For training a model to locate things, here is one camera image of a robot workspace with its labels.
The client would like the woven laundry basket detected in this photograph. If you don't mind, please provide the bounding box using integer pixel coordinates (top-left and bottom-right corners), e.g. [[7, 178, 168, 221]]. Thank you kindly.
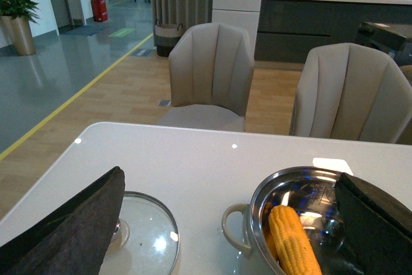
[[154, 19, 183, 57]]

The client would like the beige chair left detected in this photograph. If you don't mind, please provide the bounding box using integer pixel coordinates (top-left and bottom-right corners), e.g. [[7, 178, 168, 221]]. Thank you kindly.
[[157, 23, 254, 132]]

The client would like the potted green plant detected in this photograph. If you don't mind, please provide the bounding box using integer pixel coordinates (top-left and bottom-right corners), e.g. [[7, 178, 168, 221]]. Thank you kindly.
[[1, 0, 39, 56]]

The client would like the beige chair right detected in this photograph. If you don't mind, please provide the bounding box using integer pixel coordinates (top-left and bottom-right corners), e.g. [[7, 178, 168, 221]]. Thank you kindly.
[[289, 43, 411, 145]]

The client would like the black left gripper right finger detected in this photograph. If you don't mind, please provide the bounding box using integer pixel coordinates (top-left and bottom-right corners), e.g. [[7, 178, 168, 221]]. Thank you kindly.
[[335, 173, 411, 274]]

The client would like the yellow corn cob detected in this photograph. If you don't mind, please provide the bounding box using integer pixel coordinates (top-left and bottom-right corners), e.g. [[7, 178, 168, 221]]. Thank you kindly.
[[268, 205, 322, 274]]

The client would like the beige chair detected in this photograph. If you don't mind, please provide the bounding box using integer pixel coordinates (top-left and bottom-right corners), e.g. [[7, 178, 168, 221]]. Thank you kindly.
[[289, 43, 411, 145], [157, 23, 254, 132]]

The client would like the glass pot lid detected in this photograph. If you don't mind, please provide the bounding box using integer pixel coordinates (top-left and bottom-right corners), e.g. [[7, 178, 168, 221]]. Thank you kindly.
[[100, 191, 180, 274]]

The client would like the white electric cooking pot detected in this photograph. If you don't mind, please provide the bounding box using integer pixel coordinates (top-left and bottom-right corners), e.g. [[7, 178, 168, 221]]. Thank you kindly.
[[221, 166, 364, 274]]

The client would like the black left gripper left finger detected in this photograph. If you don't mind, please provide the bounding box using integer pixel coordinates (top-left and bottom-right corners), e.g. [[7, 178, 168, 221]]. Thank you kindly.
[[1, 166, 125, 274]]

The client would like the dark kitchen counter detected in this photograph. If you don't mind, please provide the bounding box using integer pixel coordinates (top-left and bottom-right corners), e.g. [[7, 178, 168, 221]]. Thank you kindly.
[[254, 0, 411, 62]]

